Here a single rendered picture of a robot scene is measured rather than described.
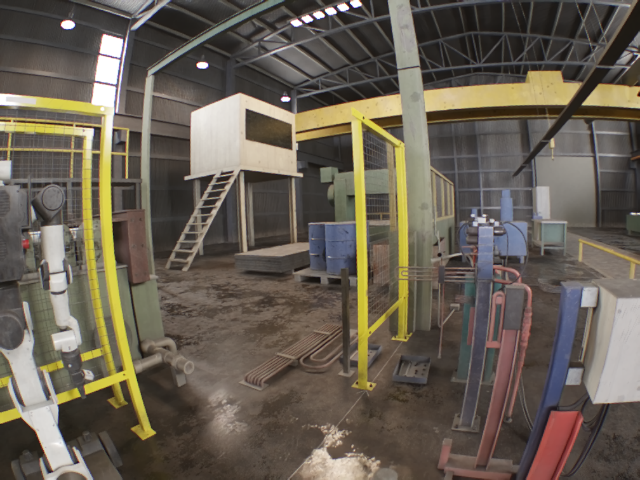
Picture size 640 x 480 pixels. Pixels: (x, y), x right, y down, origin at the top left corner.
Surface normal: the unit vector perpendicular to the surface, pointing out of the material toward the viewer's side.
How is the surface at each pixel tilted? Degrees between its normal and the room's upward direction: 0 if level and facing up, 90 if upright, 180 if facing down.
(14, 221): 105
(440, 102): 90
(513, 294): 90
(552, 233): 90
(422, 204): 90
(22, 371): 100
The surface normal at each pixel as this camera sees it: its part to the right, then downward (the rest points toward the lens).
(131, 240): 0.87, 0.01
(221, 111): -0.49, 0.09
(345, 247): 0.14, 0.08
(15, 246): 0.79, 0.28
